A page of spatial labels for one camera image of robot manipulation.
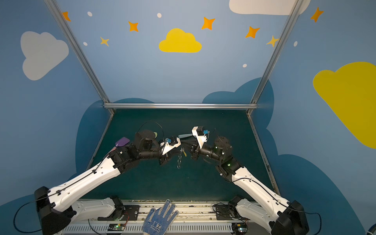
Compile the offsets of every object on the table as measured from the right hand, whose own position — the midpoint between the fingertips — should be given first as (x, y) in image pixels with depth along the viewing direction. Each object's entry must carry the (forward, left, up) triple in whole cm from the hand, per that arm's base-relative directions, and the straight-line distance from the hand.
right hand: (183, 140), depth 66 cm
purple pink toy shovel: (+18, +46, -31) cm, 59 cm away
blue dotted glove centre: (-29, +11, -30) cm, 43 cm away
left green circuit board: (-32, +32, -31) cm, 55 cm away
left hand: (-3, +1, -4) cm, 5 cm away
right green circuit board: (-29, -30, -33) cm, 53 cm away
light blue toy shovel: (+25, +2, -32) cm, 40 cm away
